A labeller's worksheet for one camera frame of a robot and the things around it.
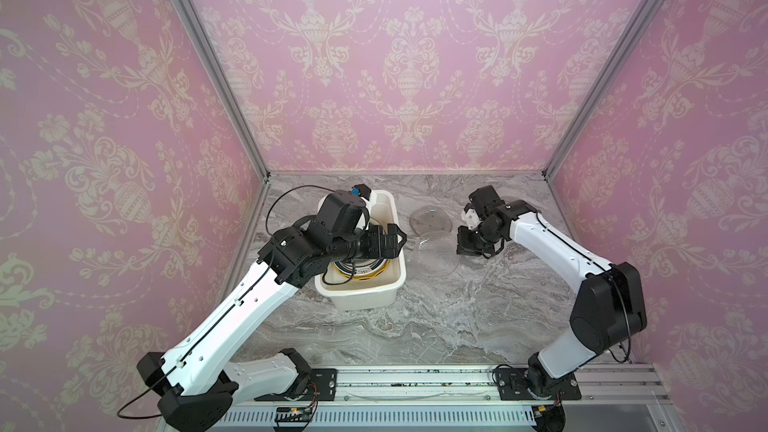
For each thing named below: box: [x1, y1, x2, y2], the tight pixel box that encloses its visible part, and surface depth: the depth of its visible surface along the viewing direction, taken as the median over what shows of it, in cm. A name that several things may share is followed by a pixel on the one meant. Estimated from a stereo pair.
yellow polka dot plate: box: [332, 259, 391, 281], surface depth 91 cm
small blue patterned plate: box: [334, 258, 387, 276], surface depth 91 cm
